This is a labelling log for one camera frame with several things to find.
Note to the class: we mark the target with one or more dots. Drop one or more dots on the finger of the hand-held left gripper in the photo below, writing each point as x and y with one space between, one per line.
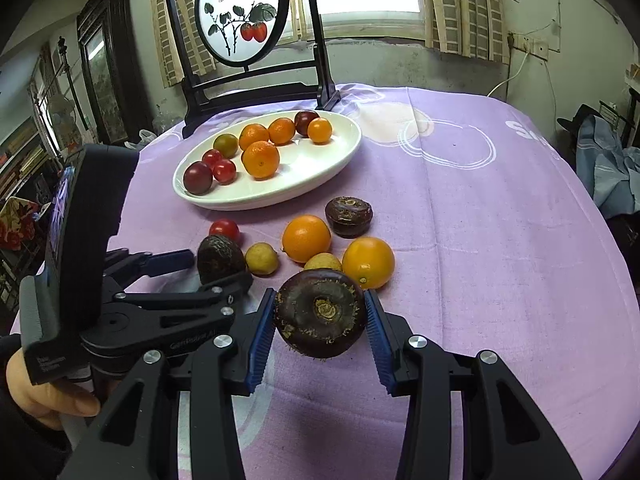
170 260
210 295

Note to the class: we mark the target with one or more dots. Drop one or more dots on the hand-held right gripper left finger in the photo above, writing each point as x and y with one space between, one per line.
260 345

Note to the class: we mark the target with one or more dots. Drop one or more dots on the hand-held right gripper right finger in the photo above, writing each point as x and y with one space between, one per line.
378 345

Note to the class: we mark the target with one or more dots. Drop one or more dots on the large dark water chestnut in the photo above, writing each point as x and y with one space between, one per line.
320 312

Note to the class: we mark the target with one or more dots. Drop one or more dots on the dark purple tomato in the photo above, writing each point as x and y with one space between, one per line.
198 178
304 121

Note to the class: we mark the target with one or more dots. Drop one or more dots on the small red cherry tomato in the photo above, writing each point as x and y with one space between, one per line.
212 157

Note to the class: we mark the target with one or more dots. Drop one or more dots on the greenish yellow orange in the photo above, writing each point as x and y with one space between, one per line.
226 145

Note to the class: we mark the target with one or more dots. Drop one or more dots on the large mandarin orange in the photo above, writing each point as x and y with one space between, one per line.
260 160

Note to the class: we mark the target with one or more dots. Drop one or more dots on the white oval plate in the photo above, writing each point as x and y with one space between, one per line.
300 175

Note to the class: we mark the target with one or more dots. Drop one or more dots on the smooth round orange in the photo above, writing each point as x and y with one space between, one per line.
306 238
320 130
368 262

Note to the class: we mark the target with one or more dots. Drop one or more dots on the person's left hand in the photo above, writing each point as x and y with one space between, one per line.
45 402

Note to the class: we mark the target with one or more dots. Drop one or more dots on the small yellow fruit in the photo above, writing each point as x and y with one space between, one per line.
322 261
261 259

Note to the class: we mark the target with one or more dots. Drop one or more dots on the red floral cloth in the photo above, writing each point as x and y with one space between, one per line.
17 222

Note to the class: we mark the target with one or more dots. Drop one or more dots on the white plastic bag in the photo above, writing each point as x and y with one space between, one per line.
142 140

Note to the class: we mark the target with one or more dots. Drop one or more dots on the dark wooden framed picture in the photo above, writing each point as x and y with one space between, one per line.
107 80

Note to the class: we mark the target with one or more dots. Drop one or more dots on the round painted screen stand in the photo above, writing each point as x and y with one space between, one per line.
250 90

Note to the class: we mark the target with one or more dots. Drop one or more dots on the checked beige curtain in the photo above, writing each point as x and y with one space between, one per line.
465 10
170 30

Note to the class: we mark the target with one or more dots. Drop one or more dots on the light blue cloth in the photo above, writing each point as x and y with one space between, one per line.
610 170

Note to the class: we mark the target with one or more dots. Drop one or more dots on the black hat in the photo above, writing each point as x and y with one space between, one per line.
572 120

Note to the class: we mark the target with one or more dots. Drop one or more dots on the white wall socket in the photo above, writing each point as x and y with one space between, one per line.
535 42

